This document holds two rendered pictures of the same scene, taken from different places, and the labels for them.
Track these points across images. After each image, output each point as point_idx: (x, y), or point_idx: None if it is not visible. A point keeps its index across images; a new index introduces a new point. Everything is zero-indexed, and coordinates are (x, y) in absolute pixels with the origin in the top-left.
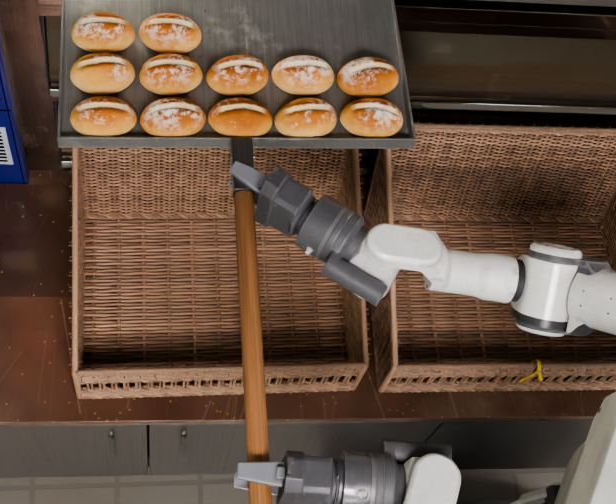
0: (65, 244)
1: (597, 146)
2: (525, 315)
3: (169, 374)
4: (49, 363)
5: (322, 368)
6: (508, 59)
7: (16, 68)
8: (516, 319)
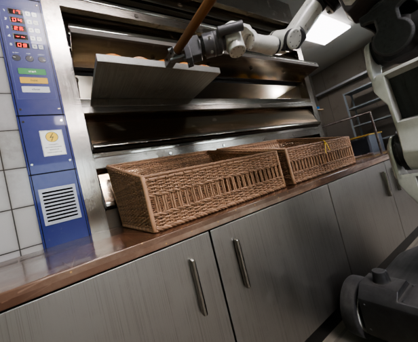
0: (118, 230)
1: (271, 146)
2: (286, 32)
3: (199, 169)
4: (125, 239)
5: (262, 154)
6: (231, 120)
7: (77, 148)
8: (286, 39)
